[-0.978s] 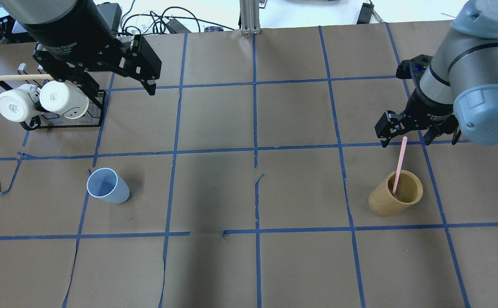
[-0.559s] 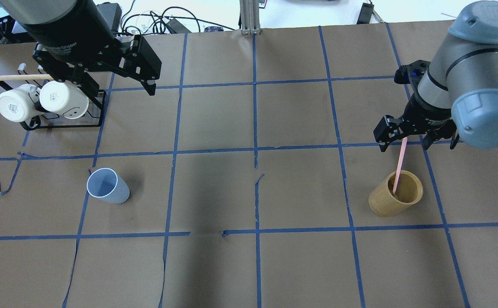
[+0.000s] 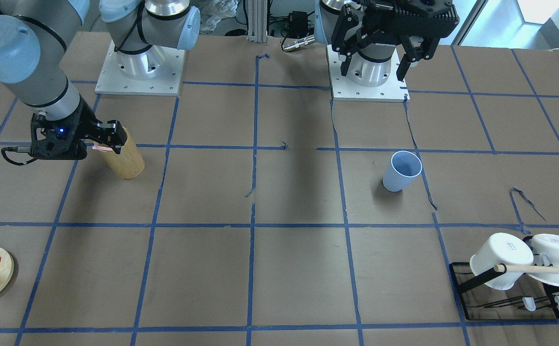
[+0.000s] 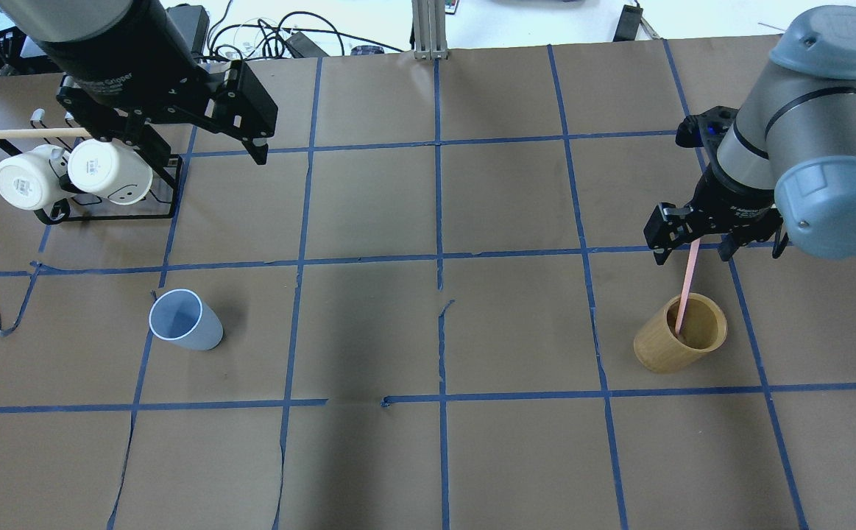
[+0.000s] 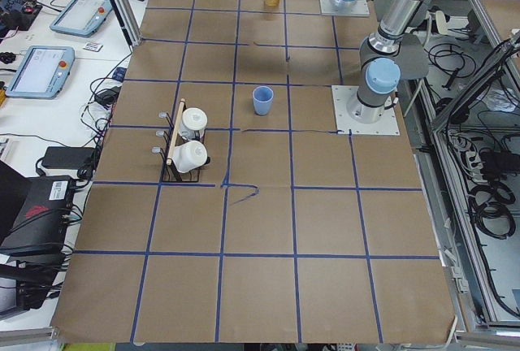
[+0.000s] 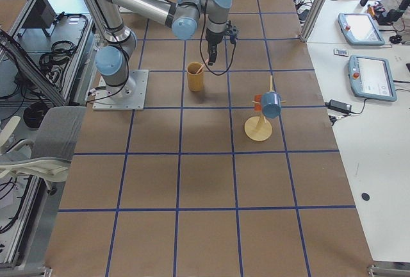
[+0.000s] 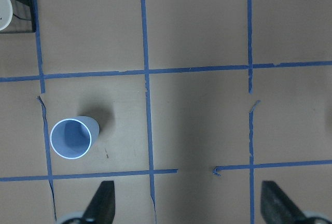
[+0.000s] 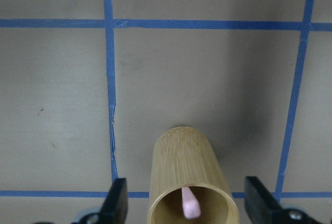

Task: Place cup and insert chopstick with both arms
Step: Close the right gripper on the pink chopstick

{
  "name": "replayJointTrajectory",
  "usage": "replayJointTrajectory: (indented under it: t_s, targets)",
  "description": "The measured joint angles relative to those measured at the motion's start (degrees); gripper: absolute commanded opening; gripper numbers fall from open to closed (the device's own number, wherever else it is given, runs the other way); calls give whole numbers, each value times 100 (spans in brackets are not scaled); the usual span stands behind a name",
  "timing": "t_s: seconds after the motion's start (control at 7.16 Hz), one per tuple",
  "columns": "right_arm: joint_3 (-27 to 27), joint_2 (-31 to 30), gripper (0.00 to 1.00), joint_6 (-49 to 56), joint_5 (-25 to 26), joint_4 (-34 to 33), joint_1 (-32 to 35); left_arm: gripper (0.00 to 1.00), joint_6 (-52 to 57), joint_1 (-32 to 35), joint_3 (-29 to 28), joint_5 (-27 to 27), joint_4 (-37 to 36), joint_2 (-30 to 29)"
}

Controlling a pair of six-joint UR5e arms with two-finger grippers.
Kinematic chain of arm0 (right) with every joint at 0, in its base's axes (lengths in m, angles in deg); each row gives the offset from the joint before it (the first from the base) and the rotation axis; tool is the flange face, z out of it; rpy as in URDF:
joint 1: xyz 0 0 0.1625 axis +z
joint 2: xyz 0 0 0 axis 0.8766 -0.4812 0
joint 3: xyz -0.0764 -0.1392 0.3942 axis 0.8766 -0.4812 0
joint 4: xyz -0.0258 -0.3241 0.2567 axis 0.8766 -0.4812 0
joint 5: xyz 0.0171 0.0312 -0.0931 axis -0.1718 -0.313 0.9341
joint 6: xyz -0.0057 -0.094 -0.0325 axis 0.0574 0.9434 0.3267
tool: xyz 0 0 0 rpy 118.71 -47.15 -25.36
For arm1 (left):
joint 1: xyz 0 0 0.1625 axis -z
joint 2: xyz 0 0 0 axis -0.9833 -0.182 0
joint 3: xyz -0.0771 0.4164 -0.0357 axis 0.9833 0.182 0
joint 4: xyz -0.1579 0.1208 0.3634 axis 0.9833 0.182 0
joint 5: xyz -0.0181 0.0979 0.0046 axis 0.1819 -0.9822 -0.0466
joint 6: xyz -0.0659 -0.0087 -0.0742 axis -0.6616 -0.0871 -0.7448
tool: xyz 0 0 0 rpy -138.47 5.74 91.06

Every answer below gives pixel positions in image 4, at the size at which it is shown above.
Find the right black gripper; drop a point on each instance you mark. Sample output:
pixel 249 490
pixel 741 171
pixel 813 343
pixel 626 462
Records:
pixel 738 199

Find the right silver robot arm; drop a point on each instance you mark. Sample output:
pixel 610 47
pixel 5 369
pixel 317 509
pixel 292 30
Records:
pixel 782 166

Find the white mug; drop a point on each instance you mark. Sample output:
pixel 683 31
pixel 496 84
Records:
pixel 33 180
pixel 109 171

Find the pink chopstick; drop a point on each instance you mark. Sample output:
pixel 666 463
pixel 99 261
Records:
pixel 683 300

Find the bamboo chopstick holder cup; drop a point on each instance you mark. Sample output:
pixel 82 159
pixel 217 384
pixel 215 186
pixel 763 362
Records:
pixel 662 348

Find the wooden rack handle rod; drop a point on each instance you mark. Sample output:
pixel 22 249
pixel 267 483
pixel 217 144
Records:
pixel 63 132

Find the aluminium frame post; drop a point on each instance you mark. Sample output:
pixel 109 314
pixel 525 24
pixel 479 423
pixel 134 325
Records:
pixel 430 30

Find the white mug near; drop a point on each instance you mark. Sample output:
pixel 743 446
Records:
pixel 33 180

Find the black wire cup rack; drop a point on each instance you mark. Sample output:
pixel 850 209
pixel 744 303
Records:
pixel 159 203

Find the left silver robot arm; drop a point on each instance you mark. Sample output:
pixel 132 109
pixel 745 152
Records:
pixel 98 28

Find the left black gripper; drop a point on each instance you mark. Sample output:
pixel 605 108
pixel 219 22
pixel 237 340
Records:
pixel 120 53

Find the light blue plastic cup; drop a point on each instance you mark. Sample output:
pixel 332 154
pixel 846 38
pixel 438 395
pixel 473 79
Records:
pixel 182 318

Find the white mug far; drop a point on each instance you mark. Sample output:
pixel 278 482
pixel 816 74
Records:
pixel 109 171

